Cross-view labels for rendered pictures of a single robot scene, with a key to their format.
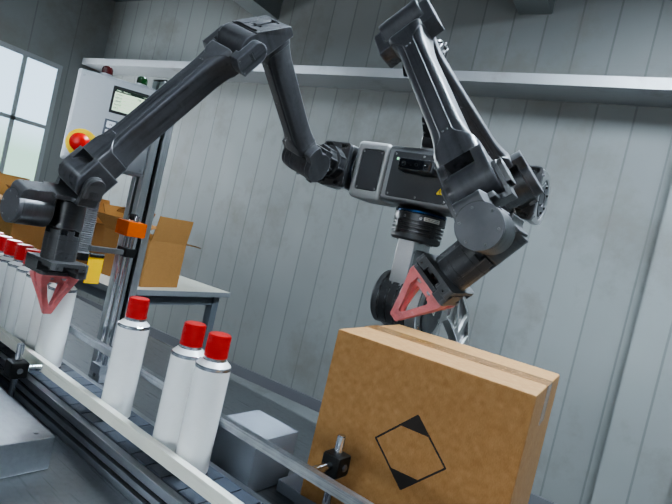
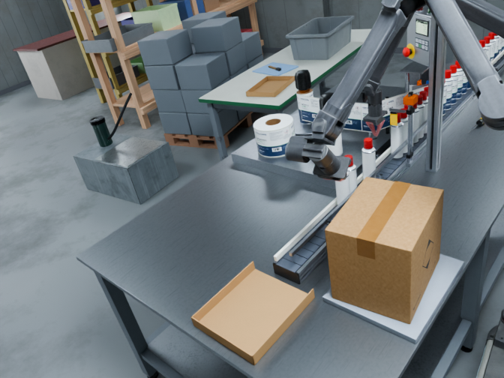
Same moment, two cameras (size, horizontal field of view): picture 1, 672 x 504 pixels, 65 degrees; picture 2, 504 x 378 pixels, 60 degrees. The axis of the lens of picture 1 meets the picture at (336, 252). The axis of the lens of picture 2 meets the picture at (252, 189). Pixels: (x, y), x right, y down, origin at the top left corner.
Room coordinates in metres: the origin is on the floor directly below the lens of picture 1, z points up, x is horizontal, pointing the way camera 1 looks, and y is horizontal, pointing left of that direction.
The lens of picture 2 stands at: (0.66, -1.26, 1.87)
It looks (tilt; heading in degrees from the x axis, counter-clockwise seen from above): 31 degrees down; 100
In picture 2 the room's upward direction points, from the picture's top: 12 degrees counter-clockwise
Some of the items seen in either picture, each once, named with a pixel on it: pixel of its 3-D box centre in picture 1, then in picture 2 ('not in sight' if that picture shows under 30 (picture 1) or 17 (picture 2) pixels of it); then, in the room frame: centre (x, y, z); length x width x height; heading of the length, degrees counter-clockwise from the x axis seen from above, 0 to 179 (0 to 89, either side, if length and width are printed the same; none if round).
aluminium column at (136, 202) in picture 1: (134, 232); (436, 96); (1.15, 0.44, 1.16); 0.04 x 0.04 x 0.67; 53
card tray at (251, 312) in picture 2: not in sight; (253, 307); (0.41, -0.30, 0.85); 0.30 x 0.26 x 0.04; 53
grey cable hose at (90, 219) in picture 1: (89, 213); not in sight; (1.19, 0.56, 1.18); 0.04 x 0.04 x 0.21
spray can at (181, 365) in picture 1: (180, 389); (349, 180); (0.77, 0.18, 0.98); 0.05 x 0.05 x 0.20
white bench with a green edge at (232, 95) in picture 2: not in sight; (305, 103); (0.61, 2.54, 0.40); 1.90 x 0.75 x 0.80; 59
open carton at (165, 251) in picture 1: (144, 245); not in sight; (2.85, 1.03, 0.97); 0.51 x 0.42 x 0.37; 154
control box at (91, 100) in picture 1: (115, 126); (429, 36); (1.14, 0.53, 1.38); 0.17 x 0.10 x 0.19; 108
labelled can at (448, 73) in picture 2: not in sight; (446, 90); (1.35, 0.94, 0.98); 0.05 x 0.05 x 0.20
